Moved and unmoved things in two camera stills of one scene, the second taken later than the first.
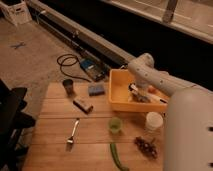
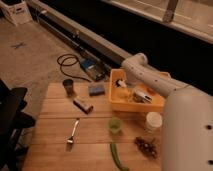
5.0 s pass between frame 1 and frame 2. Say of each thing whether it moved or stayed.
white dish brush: moved
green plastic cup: stayed
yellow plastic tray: stayed
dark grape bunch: stayed
